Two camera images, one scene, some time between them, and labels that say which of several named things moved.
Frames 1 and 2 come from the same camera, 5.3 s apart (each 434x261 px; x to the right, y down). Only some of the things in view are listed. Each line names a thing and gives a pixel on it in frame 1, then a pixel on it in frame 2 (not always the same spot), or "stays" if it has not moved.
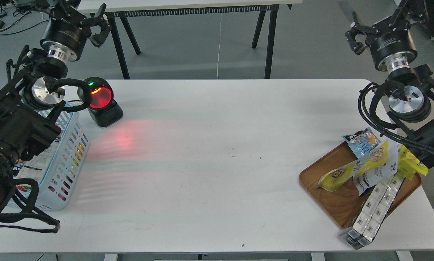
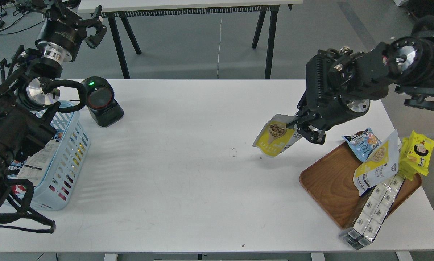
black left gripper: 64,37 stays
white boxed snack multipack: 372,213 stays
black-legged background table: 268,11 stays
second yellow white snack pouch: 376,166 stays
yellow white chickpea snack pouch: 334,178 -> 275,136
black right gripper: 390,42 -> 330,99
